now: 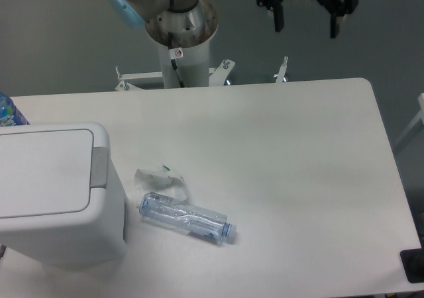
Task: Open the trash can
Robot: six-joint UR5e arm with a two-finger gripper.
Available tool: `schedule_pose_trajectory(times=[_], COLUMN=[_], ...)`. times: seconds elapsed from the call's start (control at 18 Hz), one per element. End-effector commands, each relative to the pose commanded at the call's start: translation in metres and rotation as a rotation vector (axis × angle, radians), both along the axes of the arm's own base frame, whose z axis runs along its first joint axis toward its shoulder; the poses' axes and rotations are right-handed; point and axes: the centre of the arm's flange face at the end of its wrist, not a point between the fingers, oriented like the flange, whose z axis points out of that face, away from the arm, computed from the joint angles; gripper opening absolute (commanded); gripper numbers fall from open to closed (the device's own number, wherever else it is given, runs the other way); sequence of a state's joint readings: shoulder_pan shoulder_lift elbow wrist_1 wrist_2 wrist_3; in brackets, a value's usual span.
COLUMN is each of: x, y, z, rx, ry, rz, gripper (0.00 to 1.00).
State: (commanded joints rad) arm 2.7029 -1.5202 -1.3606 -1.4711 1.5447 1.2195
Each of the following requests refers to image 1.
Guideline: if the white push-button trash can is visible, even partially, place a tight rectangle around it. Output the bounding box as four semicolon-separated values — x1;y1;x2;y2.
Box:
1;122;127;266

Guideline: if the crumpled white paper wrapper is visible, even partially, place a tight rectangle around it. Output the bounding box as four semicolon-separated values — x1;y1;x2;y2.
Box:
134;164;189;203

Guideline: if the crushed clear plastic bottle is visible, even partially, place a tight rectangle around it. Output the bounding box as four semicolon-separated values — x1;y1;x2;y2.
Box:
138;192;237;244

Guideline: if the black device at table edge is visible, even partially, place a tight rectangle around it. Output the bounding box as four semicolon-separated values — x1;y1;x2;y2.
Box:
400;248;423;283

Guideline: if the blue labelled water bottle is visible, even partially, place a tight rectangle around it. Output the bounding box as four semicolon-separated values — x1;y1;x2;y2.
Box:
1;92;30;126

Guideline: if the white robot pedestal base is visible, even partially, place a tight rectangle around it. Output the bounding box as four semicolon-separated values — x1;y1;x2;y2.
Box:
114;0;290;92

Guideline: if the black cable on pedestal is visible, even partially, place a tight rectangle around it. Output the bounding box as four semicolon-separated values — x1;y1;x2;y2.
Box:
167;31;186;89

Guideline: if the white frame at right edge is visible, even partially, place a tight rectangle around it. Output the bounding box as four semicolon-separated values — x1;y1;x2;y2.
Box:
393;93;423;154

